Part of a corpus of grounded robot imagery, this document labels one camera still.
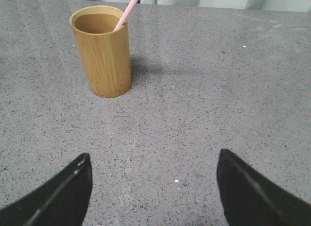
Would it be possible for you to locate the bamboo wooden cup holder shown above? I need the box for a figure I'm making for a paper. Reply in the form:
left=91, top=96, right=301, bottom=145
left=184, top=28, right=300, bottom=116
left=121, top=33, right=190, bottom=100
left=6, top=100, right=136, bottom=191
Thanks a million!
left=69, top=5, right=132, bottom=98

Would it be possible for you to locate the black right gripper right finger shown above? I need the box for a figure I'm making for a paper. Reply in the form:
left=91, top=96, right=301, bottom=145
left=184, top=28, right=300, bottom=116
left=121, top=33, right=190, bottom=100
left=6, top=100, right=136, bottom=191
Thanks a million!
left=217, top=149, right=311, bottom=226

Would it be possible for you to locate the pink chopstick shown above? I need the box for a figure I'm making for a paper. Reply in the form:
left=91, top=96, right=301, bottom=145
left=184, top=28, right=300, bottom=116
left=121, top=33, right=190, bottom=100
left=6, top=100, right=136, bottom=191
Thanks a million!
left=114, top=0, right=139, bottom=31

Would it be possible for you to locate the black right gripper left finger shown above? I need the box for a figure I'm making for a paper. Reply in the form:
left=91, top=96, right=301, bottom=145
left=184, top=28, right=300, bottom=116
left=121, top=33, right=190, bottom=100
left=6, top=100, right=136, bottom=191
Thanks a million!
left=0, top=153, right=93, bottom=226

